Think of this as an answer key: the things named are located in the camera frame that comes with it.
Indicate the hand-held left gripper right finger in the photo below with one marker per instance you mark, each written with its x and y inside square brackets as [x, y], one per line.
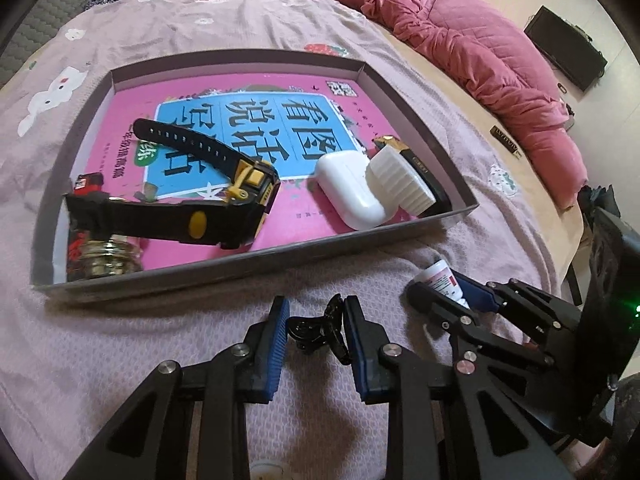
[357, 350]

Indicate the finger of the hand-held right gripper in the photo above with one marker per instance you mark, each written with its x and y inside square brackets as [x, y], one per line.
[480, 296]
[435, 310]

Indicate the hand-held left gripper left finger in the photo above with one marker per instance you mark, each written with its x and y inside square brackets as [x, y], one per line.
[275, 345]

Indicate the small white medicine bottle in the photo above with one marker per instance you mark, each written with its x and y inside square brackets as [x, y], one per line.
[440, 280]

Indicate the black hair clip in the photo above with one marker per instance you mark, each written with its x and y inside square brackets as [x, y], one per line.
[312, 330]

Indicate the shallow dark cardboard box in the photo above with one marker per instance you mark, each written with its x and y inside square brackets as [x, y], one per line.
[250, 265]

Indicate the black and gold lipstick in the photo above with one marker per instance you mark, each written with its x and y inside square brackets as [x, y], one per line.
[430, 180]

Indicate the white ribbed jar lid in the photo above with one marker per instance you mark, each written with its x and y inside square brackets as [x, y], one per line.
[395, 180]

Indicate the yellow and black wristwatch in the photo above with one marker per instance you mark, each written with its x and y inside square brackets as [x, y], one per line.
[200, 222]

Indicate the white earbuds case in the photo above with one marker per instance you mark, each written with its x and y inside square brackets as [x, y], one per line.
[342, 185]

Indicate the red lighter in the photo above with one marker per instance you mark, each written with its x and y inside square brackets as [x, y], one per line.
[87, 182]

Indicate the purple printed bedsheet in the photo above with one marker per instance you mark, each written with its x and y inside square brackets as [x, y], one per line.
[150, 330]

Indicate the pink quilted duvet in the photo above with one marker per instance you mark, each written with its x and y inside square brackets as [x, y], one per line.
[475, 60]

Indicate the black television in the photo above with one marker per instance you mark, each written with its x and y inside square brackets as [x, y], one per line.
[565, 50]

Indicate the pink and blue book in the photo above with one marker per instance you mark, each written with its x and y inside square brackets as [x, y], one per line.
[150, 95]

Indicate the grey quilted headboard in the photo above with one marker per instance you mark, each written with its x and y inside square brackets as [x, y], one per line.
[45, 15]

